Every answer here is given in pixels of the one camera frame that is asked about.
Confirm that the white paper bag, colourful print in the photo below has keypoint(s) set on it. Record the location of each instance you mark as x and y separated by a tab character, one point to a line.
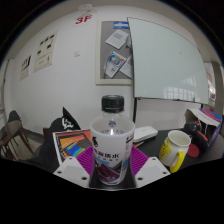
208	121

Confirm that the black bag with white print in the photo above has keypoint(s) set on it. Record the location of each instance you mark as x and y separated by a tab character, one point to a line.
61	125

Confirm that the grey notice board with papers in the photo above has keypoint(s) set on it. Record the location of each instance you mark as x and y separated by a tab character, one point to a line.
113	53

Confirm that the clear black-capped water bottle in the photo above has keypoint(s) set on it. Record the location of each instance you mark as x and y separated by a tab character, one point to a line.
111	146

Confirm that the round brown wooden table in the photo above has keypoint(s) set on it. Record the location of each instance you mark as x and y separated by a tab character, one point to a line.
10	131

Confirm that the large white whiteboard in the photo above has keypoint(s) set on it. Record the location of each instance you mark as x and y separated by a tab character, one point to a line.
166	60

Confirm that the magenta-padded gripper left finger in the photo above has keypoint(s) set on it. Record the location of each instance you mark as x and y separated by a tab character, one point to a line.
71	171

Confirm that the large white wall poster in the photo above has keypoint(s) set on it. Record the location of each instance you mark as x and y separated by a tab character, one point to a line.
45	51

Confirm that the black whiteboard stand pole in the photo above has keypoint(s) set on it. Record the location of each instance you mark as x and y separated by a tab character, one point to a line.
135	111

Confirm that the white wall switch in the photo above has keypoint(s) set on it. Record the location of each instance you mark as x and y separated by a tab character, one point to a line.
77	53

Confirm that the colourful printed magazine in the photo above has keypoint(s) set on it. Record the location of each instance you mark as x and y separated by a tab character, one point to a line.
71	145

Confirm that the small white wall poster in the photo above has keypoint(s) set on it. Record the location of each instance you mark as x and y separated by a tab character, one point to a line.
25	67

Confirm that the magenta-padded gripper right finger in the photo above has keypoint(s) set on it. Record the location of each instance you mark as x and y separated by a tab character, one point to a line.
151	171

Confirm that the dark chair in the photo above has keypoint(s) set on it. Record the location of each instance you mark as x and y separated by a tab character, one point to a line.
14	116

